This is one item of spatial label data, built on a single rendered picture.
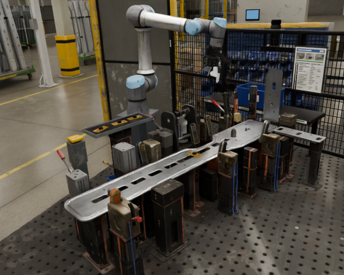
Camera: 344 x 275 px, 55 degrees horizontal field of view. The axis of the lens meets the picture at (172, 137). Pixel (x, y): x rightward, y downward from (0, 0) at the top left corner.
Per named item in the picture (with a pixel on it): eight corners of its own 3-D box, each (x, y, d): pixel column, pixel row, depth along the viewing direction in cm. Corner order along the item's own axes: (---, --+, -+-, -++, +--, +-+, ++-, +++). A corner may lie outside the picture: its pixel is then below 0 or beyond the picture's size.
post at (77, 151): (84, 222, 173) (72, 145, 156) (77, 216, 178) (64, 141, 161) (97, 216, 177) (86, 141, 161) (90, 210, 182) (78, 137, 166)
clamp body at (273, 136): (271, 195, 190) (276, 139, 177) (254, 187, 198) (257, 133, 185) (279, 189, 196) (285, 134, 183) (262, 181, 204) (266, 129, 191)
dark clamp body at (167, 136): (168, 200, 189) (165, 138, 175) (153, 192, 198) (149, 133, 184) (181, 193, 196) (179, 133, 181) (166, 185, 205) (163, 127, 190)
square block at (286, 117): (286, 168, 217) (291, 117, 204) (275, 165, 223) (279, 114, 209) (292, 165, 222) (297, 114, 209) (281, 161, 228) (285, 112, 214)
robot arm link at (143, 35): (132, 94, 217) (127, 5, 196) (143, 88, 230) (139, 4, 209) (149, 95, 213) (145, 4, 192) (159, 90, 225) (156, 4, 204)
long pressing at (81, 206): (87, 227, 122) (86, 223, 121) (59, 204, 137) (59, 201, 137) (280, 127, 208) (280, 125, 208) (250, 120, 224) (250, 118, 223)
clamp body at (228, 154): (230, 219, 170) (232, 159, 157) (212, 209, 178) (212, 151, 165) (241, 211, 176) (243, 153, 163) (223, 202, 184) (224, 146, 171)
